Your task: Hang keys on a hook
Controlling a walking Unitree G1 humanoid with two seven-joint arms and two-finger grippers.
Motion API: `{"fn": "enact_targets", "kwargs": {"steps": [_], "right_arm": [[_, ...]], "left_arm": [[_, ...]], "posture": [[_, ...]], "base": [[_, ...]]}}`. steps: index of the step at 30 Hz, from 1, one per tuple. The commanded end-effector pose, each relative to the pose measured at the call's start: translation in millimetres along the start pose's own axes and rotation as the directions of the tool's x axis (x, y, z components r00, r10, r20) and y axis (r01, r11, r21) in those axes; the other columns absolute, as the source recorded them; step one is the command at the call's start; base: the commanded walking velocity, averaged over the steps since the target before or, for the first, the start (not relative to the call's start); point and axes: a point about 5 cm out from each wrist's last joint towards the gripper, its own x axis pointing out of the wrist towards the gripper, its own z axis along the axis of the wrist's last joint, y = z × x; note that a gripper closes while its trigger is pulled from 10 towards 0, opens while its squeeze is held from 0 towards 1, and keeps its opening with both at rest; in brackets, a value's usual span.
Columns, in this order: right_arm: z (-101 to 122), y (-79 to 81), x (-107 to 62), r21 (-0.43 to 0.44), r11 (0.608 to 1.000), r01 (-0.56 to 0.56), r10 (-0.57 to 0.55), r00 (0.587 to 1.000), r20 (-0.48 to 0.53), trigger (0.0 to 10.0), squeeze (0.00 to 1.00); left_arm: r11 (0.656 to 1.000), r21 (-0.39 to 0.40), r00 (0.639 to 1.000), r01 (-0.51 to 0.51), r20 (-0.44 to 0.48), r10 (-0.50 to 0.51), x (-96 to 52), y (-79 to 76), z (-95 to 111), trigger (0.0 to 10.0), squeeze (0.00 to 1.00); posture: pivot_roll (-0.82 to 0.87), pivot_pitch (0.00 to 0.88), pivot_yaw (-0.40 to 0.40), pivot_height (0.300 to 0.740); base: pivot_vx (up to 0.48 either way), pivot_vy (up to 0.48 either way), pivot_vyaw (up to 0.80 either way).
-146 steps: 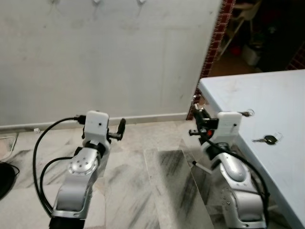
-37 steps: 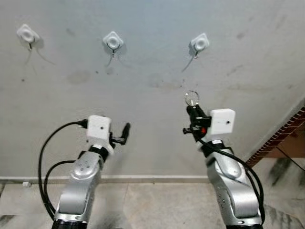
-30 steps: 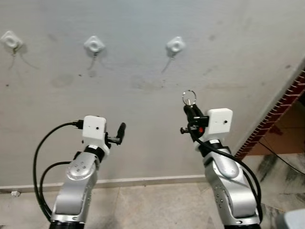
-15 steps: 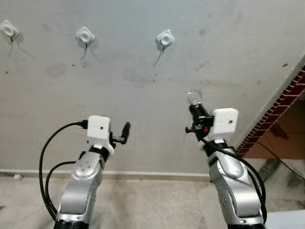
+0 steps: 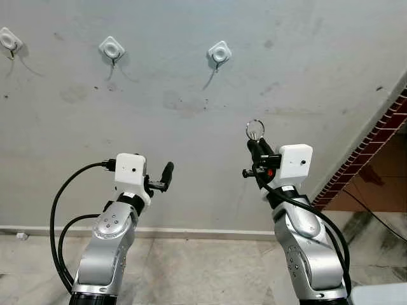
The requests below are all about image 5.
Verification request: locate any silver key ring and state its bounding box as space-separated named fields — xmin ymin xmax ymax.
xmin=245 ymin=120 xmax=265 ymax=140

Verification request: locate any white skirting board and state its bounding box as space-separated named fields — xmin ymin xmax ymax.
xmin=0 ymin=226 xmax=280 ymax=241

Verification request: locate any pale white box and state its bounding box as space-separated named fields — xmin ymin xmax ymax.
xmin=350 ymin=282 xmax=407 ymax=305

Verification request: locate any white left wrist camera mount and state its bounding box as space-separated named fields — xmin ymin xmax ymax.
xmin=114 ymin=153 xmax=151 ymax=205

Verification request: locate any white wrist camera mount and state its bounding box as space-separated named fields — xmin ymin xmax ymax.
xmin=279 ymin=144 xmax=314 ymax=186
xmin=114 ymin=153 xmax=151 ymax=205

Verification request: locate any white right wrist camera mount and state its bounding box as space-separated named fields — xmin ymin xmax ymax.
xmin=279 ymin=144 xmax=314 ymax=186

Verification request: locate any long black left arm cable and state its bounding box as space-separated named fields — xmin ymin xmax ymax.
xmin=49 ymin=160 xmax=118 ymax=294

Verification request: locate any white square wall hook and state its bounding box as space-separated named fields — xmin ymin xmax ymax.
xmin=0 ymin=27 xmax=24 ymax=61
xmin=98 ymin=36 xmax=127 ymax=67
xmin=207 ymin=41 xmax=233 ymax=72

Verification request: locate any red brick wall edge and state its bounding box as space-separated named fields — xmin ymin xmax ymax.
xmin=312 ymin=89 xmax=407 ymax=210

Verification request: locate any short black left arm cable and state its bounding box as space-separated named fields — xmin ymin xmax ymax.
xmin=57 ymin=213 xmax=101 ymax=287

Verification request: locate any thin black floor cable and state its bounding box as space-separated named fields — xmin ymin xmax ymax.
xmin=343 ymin=189 xmax=407 ymax=242

